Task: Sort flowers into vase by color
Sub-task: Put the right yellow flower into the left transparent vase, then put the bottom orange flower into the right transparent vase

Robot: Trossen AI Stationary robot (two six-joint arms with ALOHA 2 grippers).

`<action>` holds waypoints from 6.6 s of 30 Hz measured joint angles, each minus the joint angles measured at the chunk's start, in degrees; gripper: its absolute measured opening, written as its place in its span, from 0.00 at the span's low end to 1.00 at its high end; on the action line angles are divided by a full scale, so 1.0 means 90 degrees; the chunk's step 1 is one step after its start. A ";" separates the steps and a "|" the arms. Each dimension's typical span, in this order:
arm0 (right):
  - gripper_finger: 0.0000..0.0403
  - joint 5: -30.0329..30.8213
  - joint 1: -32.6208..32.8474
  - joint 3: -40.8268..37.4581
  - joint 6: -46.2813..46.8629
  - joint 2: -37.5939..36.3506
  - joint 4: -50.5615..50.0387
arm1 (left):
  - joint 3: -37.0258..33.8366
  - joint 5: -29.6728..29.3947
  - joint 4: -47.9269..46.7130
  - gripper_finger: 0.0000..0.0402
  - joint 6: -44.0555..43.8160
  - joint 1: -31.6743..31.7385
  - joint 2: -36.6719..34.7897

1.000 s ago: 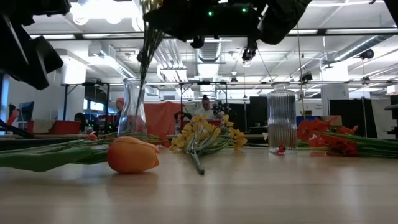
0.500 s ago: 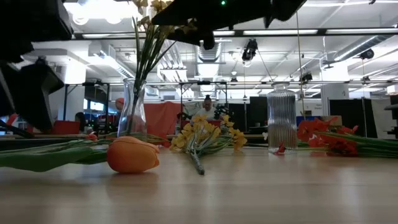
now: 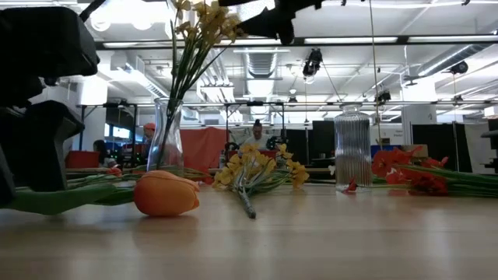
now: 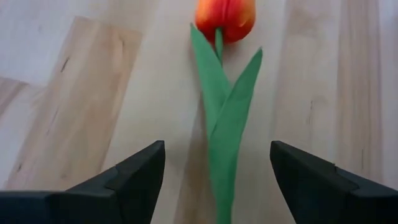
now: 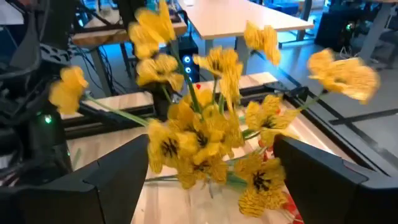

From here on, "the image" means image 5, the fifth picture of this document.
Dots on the black computer tower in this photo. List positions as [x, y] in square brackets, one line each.
[188, 62]

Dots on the short yellow flower bunch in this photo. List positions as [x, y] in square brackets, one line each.
[199, 137]

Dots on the black equipment boxes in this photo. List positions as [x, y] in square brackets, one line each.
[335, 31]

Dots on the light wooden side table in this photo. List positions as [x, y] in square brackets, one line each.
[233, 15]

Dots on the black aluminium table frame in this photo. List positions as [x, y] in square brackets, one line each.
[109, 124]

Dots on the red flower bunch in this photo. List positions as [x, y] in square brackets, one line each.
[292, 207]

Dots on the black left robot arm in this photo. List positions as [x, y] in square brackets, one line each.
[46, 146]

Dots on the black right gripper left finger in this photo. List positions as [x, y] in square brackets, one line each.
[109, 193]

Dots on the wooden workbench table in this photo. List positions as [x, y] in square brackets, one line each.
[102, 35]

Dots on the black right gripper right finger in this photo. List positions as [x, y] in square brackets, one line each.
[326, 193]

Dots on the long-stemmed yellow flower bunch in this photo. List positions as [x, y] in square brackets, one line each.
[152, 28]

